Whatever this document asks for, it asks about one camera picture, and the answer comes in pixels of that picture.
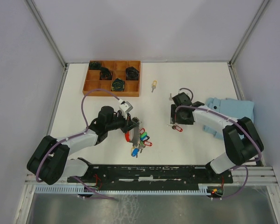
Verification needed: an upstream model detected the green key tag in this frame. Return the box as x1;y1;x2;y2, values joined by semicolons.
140;132;147;139

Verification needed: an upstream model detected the light blue cloth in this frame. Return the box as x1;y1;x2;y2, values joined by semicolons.
202;97;255;140

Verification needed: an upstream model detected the white cable duct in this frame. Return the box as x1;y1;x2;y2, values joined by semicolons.
34;183;213;196

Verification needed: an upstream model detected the yellow tag key upper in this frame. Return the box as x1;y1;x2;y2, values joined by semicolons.
151;80;157;93

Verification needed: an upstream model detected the wooden compartment tray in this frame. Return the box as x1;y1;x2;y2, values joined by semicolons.
83;60;141;97

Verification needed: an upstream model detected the black cable coil right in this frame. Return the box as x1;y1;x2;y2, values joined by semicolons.
125;66;140;81

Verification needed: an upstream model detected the black yellow cable coil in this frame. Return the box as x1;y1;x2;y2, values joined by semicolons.
111;78;126;92

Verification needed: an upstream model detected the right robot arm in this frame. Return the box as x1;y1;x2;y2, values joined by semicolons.
170;92;264;182

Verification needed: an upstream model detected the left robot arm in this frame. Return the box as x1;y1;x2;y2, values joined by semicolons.
27;106;139;185

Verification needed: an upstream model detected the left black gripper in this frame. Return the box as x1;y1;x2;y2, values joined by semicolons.
106;112;138;134

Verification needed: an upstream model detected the black cable coil top-left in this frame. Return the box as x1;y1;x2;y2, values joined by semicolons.
88;61;103;70

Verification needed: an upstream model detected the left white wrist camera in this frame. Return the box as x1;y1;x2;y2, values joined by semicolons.
118;99;133;114

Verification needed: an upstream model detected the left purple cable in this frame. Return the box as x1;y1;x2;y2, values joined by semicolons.
35;88;122;201

